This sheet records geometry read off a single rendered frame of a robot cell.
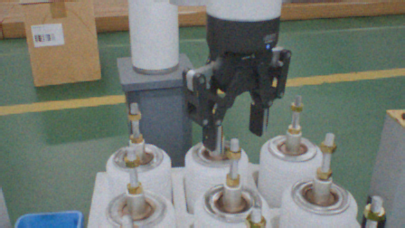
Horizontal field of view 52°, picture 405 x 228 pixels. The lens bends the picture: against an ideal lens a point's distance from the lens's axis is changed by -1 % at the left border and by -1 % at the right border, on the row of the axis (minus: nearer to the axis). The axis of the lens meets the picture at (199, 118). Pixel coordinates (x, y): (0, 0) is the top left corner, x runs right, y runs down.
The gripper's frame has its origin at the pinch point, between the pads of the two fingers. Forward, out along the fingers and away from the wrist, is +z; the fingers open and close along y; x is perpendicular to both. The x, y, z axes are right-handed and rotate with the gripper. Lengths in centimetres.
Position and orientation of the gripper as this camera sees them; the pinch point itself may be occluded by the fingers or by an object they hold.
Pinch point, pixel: (236, 132)
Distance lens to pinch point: 48.7
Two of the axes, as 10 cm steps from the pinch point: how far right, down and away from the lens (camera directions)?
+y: 7.9, -2.8, 5.4
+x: -6.1, -3.7, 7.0
